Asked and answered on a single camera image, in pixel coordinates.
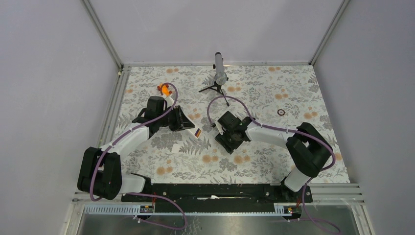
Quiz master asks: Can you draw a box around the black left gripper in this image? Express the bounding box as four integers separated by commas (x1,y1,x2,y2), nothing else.
157,105,194,132

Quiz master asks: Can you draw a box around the white air conditioner remote control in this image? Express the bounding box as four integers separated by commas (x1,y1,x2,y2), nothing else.
186,127,202,139

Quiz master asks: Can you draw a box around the orange battery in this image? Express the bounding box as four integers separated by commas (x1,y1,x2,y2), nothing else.
194,128,202,138

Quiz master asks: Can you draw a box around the white remote battery cover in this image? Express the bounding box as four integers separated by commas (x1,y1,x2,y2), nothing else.
171,144,181,153

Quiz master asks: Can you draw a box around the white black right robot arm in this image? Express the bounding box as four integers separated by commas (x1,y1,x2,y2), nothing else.
213,111,334,202

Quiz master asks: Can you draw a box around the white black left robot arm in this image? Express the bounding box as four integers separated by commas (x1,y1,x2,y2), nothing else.
77,96,200,201

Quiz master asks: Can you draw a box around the orange toy car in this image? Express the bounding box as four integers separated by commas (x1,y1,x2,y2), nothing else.
157,84,173,96

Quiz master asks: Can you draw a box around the floral patterned table mat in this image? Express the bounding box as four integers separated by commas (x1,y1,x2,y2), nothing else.
114,66,349,184

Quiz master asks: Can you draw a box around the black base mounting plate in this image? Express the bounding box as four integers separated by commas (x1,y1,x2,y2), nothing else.
121,184,313,213

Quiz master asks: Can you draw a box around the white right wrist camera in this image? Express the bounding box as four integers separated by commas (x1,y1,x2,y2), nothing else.
214,121,226,135

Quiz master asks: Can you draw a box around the slotted grey cable duct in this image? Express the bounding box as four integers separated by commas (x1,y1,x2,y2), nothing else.
83,203,302,217

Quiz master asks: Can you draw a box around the aluminium frame rail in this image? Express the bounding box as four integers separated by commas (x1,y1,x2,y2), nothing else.
80,0,124,71

